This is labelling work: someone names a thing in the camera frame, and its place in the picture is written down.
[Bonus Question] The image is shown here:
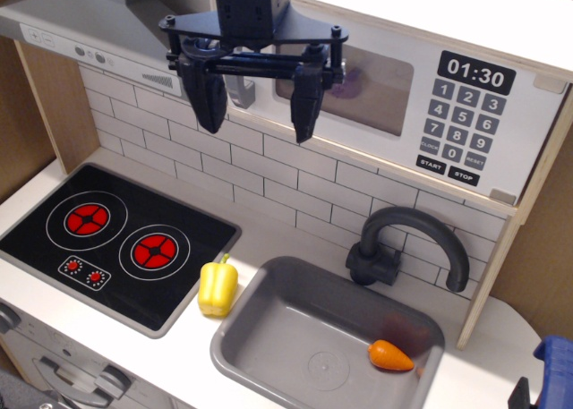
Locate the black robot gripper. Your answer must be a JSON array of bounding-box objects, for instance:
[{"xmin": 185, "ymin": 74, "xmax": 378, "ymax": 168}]
[{"xmin": 158, "ymin": 0, "xmax": 348, "ymax": 143}]

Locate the white toy microwave door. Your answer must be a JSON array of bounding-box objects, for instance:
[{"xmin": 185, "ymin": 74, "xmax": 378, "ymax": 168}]
[{"xmin": 225, "ymin": 23, "xmax": 571, "ymax": 206}]

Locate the purple toy eggplant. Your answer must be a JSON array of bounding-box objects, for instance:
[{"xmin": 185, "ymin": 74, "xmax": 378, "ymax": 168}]
[{"xmin": 329, "ymin": 68, "xmax": 363, "ymax": 99}]

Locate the grey range hood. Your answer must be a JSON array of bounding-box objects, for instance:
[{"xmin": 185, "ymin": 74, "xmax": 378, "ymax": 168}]
[{"xmin": 1, "ymin": 0, "xmax": 212, "ymax": 98}]

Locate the yellow toy bell pepper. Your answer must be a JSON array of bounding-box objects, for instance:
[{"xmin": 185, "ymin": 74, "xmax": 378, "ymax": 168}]
[{"xmin": 198, "ymin": 253, "xmax": 238, "ymax": 318}]

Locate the wooden toy kitchen cabinet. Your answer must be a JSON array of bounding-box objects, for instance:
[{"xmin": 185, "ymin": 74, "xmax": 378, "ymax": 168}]
[{"xmin": 0, "ymin": 0, "xmax": 573, "ymax": 351}]

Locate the black toy stove top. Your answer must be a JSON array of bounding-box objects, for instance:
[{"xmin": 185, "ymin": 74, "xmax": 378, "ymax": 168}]
[{"xmin": 1, "ymin": 165, "xmax": 241, "ymax": 338}]

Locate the black toy faucet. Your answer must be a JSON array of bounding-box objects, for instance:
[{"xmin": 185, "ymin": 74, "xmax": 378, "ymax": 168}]
[{"xmin": 345, "ymin": 206, "xmax": 471, "ymax": 294}]

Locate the grey toy sink basin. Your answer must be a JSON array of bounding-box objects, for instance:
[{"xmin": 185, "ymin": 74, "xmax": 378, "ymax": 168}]
[{"xmin": 210, "ymin": 257, "xmax": 445, "ymax": 408}]

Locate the orange toy carrot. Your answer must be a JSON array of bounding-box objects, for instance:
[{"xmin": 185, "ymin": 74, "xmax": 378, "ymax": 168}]
[{"xmin": 367, "ymin": 339, "xmax": 415, "ymax": 371}]

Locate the grey toy oven door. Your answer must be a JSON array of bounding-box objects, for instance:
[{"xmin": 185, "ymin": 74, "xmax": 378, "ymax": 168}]
[{"xmin": 1, "ymin": 299, "xmax": 188, "ymax": 408}]

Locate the blue plastic object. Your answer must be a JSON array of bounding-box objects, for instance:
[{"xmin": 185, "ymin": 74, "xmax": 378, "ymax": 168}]
[{"xmin": 534, "ymin": 336, "xmax": 573, "ymax": 409}]

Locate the black clamp piece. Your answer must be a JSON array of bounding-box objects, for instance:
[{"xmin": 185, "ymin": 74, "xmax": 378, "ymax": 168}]
[{"xmin": 508, "ymin": 377, "xmax": 531, "ymax": 409}]

